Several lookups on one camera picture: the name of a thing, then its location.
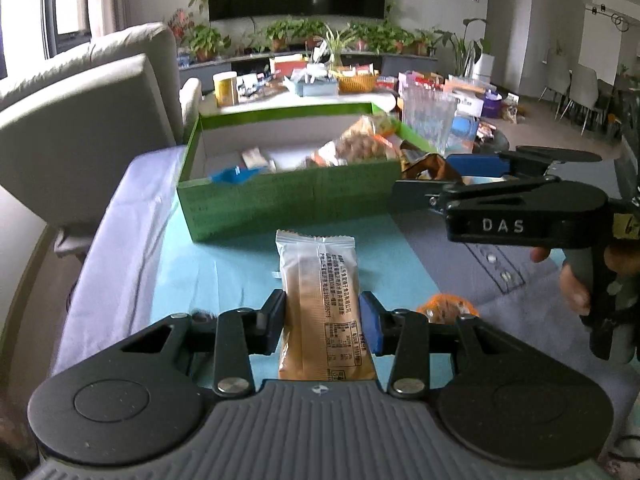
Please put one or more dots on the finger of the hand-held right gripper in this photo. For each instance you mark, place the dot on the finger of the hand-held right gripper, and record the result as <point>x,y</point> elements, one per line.
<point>420,196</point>
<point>475,165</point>

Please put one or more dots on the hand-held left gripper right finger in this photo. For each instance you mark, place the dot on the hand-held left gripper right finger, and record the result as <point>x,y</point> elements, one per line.
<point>371,322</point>

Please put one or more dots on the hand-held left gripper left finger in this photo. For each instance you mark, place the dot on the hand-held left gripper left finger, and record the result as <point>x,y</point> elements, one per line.
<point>276,322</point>

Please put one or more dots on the brown gold snack packet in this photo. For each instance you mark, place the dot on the brown gold snack packet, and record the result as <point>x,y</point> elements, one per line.
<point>425,166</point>

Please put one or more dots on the white brown biscuit packet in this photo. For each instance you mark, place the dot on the white brown biscuit packet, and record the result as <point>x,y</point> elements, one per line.
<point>320,300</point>

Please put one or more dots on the clear orange snack packet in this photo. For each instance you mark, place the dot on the clear orange snack packet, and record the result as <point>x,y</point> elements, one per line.
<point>361,144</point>

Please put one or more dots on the green cardboard box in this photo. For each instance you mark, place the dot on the green cardboard box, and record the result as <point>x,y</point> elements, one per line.
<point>300,195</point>

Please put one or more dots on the person's right hand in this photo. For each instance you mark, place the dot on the person's right hand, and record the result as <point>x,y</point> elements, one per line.
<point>575,290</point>

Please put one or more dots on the purple container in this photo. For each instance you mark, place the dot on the purple container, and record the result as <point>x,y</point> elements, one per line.
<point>492,108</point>

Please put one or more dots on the white cardboard box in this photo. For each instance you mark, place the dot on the white cardboard box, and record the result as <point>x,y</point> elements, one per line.
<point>469,104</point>

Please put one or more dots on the clear plastic pitcher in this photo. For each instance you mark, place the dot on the clear plastic pitcher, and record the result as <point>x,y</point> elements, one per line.
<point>427,120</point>

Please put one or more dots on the grey buttoned cloth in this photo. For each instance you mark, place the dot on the grey buttoned cloth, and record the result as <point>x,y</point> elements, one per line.
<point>475,270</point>

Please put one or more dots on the light blue cloth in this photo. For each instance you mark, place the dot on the light blue cloth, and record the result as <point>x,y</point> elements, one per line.
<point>230,270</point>

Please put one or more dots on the orange round snack packet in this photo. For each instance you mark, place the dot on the orange round snack packet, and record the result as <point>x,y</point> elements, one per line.
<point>447,307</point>

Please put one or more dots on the large-leaf plant in white pot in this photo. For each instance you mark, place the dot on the large-leaf plant in white pot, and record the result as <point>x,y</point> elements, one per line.
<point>482,67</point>

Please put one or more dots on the pink box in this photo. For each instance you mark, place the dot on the pink box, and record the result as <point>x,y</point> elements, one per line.
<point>414,81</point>

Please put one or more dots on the grey dining chair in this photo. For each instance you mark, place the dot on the grey dining chair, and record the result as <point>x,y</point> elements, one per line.
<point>585,90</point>
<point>556,80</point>

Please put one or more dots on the wicker basket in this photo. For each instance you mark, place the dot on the wicker basket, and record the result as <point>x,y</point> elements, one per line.
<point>357,84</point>

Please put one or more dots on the potted green plant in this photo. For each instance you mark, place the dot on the potted green plant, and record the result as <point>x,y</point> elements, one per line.
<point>312,30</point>
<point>426,42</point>
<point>365,36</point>
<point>396,38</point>
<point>282,32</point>
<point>205,42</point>

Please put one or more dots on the blue-grey plastic tray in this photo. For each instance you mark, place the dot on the blue-grey plastic tray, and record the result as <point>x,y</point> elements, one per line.
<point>315,89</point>

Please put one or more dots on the round white coffee table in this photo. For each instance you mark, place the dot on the round white coffee table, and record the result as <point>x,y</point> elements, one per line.
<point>300,101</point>

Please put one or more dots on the blue snack packet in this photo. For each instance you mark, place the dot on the blue snack packet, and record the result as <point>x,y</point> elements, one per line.
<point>235,175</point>

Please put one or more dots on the white brown snack bar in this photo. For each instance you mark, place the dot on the white brown snack bar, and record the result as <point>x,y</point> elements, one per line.
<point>257,158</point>

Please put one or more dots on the spider plant in vase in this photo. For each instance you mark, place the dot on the spider plant in vase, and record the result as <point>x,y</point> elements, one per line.
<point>334,47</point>

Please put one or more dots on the lavender white sheet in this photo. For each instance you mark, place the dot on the lavender white sheet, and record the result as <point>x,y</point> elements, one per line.
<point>115,260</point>

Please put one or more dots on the red white box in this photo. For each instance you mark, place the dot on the red white box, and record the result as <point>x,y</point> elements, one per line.
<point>289,67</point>

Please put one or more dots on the white sliding door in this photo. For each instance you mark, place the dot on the white sliding door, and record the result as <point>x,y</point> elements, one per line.
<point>607,35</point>

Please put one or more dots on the dark blue packet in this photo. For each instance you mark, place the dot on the dark blue packet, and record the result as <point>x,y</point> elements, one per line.
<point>257,87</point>

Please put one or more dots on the yellow canister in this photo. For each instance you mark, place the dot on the yellow canister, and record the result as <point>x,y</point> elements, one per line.
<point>226,89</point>

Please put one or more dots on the grey fabric sofa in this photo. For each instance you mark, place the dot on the grey fabric sofa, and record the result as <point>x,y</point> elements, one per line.
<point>75,135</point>

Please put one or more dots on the red flower plant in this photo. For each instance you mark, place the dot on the red flower plant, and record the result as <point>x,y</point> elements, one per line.
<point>180,24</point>

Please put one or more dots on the black framed window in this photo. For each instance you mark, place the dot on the black framed window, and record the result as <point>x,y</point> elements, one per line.
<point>65,10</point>

